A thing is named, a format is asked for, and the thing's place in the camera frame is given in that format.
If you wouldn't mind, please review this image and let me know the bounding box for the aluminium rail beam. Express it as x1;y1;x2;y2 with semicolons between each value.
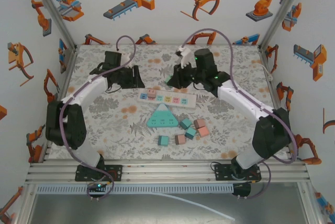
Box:
25;159;310;184

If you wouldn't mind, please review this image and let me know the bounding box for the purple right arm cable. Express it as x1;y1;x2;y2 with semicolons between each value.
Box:
182;28;299;200

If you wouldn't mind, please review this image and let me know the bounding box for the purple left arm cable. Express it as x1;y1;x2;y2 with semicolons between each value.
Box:
59;35;137;201

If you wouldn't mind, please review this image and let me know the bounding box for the aluminium frame post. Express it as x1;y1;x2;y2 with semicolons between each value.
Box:
26;0;79;50
258;0;311;50

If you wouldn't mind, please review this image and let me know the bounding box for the white plastic tube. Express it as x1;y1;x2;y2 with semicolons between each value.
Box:
150;192;236;221

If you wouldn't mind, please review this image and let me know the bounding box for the white power strip cord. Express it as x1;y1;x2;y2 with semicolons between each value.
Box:
251;63;273;81

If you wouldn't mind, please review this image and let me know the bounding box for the white power strip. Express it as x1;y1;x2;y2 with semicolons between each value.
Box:
137;89;197;110

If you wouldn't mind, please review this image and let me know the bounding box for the white slotted cable duct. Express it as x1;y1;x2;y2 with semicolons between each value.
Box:
36;184;235;194

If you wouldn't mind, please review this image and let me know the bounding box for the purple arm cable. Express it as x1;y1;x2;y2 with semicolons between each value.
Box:
182;28;299;200
59;35;137;201

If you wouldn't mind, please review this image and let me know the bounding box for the black controller box green light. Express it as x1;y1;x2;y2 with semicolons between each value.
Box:
87;183;111;196

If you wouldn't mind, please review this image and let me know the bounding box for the teal triangular socket block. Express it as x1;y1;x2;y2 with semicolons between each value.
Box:
145;103;180;130

